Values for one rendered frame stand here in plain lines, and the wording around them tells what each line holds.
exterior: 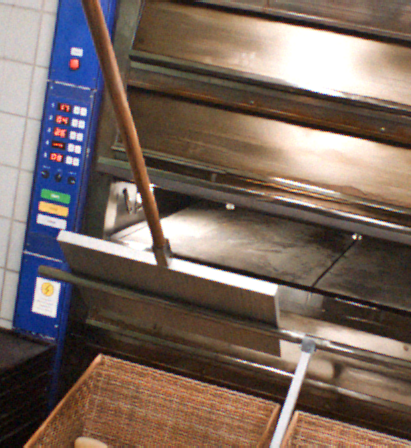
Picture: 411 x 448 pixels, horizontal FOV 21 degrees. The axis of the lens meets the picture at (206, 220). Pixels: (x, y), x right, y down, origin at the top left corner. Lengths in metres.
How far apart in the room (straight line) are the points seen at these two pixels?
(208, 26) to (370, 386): 1.07
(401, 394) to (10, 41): 1.47
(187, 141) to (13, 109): 0.54
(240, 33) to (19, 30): 0.65
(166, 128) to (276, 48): 0.38
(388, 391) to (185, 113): 0.94
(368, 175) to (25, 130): 1.00
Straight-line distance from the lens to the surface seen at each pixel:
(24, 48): 3.20
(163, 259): 2.55
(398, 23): 2.90
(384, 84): 2.88
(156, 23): 3.05
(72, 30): 3.10
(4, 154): 3.25
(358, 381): 3.03
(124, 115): 2.08
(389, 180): 2.91
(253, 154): 2.97
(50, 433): 2.99
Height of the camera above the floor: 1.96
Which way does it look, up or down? 12 degrees down
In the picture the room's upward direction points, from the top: 10 degrees clockwise
